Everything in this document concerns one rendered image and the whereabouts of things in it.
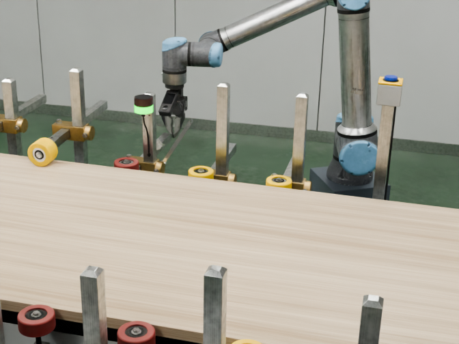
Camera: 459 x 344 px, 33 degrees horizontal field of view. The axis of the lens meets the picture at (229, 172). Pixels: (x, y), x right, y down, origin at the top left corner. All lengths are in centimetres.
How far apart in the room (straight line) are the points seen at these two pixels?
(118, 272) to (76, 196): 46
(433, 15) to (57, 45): 256
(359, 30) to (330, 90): 237
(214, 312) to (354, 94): 157
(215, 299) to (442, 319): 59
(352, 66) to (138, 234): 113
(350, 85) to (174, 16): 258
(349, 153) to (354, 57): 36
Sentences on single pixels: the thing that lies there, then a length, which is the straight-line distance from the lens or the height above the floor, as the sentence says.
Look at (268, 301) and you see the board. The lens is 176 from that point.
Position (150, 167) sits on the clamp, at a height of 86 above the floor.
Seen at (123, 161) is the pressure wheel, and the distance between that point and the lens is 249.
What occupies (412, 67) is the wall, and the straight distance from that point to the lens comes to 505.
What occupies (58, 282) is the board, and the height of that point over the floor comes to 90.
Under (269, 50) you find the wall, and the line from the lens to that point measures 511.
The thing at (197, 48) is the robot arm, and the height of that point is 117.
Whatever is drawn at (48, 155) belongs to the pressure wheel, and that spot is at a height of 94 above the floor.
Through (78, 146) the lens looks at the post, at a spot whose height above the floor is 90.
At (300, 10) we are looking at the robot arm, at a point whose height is 129.
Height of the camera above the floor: 185
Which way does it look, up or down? 23 degrees down
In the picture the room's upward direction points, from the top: 1 degrees clockwise
